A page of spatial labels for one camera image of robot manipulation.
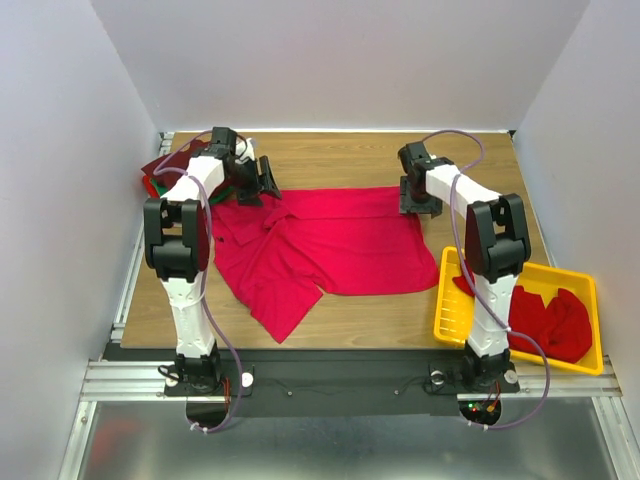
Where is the green folded shirt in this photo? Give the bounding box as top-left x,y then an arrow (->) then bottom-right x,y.
146,177 -> 232,205

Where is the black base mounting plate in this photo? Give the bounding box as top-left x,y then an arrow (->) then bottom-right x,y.
159,349 -> 520,418

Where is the aluminium frame rail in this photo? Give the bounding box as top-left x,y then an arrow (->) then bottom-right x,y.
80,361 -> 622,402

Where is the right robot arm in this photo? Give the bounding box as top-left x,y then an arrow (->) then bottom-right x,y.
398,142 -> 531,390

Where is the yellow plastic tray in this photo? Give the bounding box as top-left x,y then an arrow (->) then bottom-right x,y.
433,246 -> 604,376

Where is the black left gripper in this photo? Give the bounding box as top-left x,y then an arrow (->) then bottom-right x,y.
225,156 -> 282,208

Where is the pink magenta t shirt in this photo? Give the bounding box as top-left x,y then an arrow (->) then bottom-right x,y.
212,186 -> 439,343

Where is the maroon folded shirt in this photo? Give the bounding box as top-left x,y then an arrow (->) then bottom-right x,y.
141,140 -> 207,189

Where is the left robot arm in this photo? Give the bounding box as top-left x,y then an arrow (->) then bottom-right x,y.
143,127 -> 281,395

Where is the red shirt in tray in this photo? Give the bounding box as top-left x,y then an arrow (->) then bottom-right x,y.
454,275 -> 591,362

